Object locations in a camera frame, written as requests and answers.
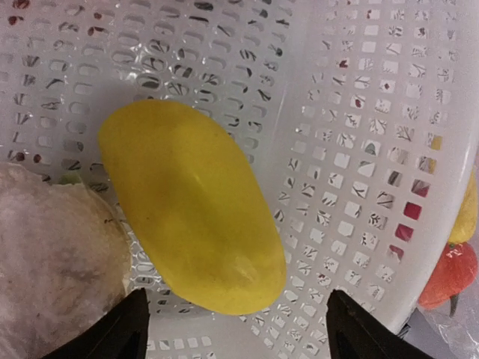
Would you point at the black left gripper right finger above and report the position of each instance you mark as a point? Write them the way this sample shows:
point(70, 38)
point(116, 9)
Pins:
point(354, 333)

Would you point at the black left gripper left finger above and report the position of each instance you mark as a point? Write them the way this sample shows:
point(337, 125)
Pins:
point(121, 333)

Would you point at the clear zip top bag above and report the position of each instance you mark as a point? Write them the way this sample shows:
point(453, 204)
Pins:
point(456, 321)

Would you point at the orange toy pumpkin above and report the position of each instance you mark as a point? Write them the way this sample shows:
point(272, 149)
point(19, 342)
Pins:
point(456, 269)

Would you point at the yellow toy mango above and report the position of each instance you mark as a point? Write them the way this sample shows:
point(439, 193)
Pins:
point(193, 202)

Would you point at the red toy bell pepper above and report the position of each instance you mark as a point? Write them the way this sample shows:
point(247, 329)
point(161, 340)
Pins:
point(411, 211)

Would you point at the white toy cauliflower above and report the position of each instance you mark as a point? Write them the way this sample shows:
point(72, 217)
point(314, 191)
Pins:
point(65, 261)

